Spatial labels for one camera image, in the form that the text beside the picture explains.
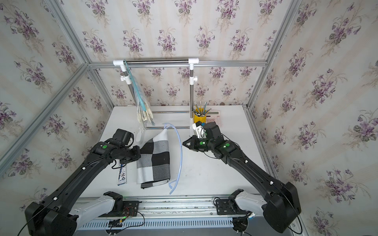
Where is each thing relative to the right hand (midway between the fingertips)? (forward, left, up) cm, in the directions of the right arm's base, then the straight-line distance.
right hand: (184, 145), depth 73 cm
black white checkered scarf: (-8, +17, -12) cm, 22 cm away
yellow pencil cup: (+28, -10, -13) cm, 33 cm away
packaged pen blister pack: (-8, +37, -20) cm, 43 cm away
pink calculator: (+37, -20, -19) cm, 46 cm away
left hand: (-4, +22, -8) cm, 24 cm away
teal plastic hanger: (+17, +22, +13) cm, 31 cm away
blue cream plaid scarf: (+21, +25, -1) cm, 33 cm away
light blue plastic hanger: (-16, +5, -9) cm, 19 cm away
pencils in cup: (+34, -10, -12) cm, 38 cm away
